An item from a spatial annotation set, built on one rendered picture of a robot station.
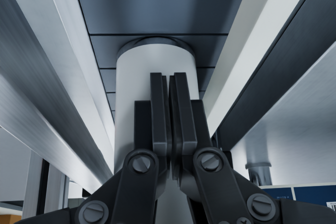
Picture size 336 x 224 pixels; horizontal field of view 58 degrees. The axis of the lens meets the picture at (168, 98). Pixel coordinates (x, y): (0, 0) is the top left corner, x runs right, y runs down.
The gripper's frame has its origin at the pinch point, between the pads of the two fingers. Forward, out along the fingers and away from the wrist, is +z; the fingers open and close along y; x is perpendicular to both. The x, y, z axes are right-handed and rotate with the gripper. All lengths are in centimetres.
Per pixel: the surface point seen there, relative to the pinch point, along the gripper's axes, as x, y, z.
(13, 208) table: -192, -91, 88
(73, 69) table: -9.8, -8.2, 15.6
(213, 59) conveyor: -2.4, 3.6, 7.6
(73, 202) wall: -508, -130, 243
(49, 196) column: -27.2, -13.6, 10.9
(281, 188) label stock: -35.9, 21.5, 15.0
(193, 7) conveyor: 2.4, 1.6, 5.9
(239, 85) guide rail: -0.7, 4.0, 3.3
